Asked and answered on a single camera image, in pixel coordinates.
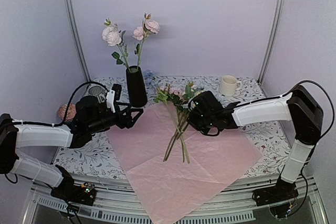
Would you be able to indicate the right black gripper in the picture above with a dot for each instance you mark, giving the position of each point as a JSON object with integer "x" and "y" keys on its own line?
{"x": 192, "y": 119}

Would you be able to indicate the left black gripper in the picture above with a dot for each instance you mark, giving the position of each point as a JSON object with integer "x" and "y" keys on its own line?
{"x": 128, "y": 123}

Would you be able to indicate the pink carnation flower stem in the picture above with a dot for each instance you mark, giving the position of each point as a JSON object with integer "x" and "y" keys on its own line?
{"x": 176, "y": 101}

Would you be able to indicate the blue hydrangea flower stem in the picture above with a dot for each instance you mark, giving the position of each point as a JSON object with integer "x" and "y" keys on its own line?
{"x": 150, "y": 80}

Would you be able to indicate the pink tissue wrapping paper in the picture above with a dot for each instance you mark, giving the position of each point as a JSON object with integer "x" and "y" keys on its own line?
{"x": 168, "y": 191}

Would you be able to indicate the pale pink rose stem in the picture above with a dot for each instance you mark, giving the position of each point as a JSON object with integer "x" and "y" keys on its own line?
{"x": 114, "y": 38}

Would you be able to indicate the double pink rose stem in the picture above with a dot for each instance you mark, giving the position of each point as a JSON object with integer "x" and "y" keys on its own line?
{"x": 141, "y": 33}

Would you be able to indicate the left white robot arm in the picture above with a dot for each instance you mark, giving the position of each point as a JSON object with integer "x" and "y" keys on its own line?
{"x": 91, "y": 117}

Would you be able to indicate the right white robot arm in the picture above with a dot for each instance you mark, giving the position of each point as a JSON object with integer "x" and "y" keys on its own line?
{"x": 297, "y": 106}

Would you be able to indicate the tall black vase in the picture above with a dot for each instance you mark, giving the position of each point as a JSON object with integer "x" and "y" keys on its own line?
{"x": 136, "y": 87}

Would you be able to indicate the striped black white cup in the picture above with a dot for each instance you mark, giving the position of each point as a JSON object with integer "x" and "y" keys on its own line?
{"x": 98, "y": 92}

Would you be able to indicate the cream ceramic mug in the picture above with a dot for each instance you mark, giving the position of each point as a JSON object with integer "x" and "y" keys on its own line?
{"x": 229, "y": 85}

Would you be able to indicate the floral patterned table mat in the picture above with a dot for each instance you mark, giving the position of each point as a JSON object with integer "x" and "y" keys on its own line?
{"x": 97, "y": 158}

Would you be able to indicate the aluminium front rail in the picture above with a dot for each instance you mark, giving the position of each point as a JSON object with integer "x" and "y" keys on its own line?
{"x": 97, "y": 200}

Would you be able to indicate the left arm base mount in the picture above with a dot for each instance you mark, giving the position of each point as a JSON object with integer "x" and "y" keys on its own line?
{"x": 76, "y": 194}

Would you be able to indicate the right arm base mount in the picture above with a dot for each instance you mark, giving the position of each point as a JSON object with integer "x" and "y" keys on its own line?
{"x": 284, "y": 196}

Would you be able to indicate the left aluminium frame post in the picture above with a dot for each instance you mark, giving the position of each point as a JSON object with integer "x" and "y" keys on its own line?
{"x": 76, "y": 39}

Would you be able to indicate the aluminium frame post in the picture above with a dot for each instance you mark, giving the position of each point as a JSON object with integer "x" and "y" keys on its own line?
{"x": 271, "y": 41}
{"x": 76, "y": 39}

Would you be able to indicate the right aluminium frame post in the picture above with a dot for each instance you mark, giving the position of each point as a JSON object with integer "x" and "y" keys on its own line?
{"x": 271, "y": 41}

